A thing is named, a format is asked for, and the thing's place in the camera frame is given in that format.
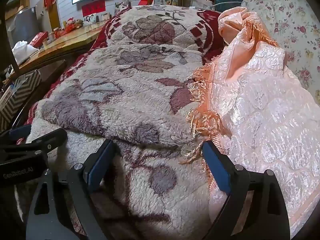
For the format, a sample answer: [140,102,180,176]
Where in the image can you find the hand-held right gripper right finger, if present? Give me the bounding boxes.
[202,141,290,240]

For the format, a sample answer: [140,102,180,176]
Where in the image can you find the grey refrigerator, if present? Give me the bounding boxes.
[6,6,40,48]

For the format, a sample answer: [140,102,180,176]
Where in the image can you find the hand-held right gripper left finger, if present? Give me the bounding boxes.
[26,139,123,240]

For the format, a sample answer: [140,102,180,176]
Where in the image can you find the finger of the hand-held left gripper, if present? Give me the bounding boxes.
[0,125,32,143]
[0,127,68,167]

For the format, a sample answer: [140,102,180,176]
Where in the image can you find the white plastic bag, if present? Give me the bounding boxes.
[11,41,38,64]

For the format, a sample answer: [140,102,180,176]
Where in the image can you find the white cable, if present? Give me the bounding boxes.
[190,1,243,8]

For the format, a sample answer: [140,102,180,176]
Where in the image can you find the rose print bed sheet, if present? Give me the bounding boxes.
[240,0,320,98]

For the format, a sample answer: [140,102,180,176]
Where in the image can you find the pink satin quilt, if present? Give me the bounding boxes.
[179,6,320,240]

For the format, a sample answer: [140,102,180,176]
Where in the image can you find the floral fleece blanket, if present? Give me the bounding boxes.
[15,5,225,240]

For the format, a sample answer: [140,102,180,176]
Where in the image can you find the floral print box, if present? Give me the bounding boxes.
[152,0,179,7]

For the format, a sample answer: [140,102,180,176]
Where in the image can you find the plush toys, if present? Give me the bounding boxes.
[62,17,84,33]

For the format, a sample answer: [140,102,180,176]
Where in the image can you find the wooden table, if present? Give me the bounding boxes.
[15,22,108,73]

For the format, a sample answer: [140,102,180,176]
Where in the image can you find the red wall banner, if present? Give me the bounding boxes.
[82,0,106,17]

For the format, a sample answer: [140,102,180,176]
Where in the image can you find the striped cardboard box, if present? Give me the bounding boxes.
[0,70,42,130]

